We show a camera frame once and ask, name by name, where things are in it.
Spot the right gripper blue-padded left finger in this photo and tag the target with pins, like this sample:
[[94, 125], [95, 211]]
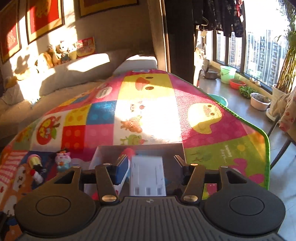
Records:
[[120, 169]]

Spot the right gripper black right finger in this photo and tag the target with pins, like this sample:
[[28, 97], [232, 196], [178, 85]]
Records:
[[185, 169]]

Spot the red white plush rocket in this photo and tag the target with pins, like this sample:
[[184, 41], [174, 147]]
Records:
[[111, 175]]

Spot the white power adapter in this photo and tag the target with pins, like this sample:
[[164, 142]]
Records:
[[147, 177]]

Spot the pink cartoon cow figurine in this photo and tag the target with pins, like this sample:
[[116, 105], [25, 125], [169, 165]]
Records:
[[63, 161]]

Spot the small white red-capped bottle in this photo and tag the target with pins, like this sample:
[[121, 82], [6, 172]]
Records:
[[38, 176]]

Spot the pink cardboard box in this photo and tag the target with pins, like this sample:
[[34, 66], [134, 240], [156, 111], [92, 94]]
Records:
[[172, 172]]

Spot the colourful cartoon play mat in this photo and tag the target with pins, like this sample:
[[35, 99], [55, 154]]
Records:
[[226, 197]]

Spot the red plastic basin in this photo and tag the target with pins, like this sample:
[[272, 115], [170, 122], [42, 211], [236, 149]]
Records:
[[236, 84]]

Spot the white plant pot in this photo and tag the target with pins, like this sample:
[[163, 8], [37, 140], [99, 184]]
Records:
[[259, 102]]

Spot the green plastic bucket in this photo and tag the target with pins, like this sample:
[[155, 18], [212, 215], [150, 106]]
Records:
[[227, 73]]

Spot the chair with floral cloth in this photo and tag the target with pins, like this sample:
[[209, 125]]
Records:
[[284, 112]]

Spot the red gift box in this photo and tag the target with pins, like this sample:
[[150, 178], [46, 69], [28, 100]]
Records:
[[85, 47]]

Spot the plush toys on sofa back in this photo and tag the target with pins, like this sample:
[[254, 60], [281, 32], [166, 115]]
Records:
[[54, 56]]

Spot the hanging dark clothes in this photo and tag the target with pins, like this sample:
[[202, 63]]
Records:
[[220, 15]]

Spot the red framed picture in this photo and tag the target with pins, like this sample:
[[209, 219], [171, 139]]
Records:
[[88, 7], [10, 32], [42, 17]]

